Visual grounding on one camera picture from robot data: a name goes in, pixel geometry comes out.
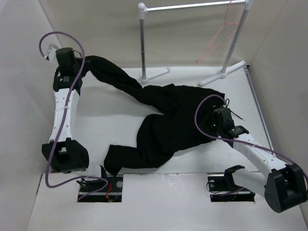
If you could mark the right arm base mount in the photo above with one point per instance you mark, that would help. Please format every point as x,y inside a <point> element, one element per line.
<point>222,190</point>

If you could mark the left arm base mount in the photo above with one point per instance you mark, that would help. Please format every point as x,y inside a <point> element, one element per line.
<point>92,191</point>

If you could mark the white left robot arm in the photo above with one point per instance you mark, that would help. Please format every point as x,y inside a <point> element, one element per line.
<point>64,152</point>

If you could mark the white clothes rack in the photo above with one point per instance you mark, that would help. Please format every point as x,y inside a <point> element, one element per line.
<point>174,32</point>

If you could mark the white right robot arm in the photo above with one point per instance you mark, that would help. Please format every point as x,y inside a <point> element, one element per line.
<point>282,185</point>

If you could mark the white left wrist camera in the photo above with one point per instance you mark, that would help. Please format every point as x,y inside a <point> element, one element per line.
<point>51,53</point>

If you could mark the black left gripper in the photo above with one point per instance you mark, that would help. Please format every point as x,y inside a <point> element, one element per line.
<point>80,61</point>

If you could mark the pink wire hanger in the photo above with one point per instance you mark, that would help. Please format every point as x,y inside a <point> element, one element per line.
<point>210,48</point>

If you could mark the black trousers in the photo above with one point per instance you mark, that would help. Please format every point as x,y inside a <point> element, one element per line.
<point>160,135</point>

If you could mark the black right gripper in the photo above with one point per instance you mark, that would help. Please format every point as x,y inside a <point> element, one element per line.
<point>209,118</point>

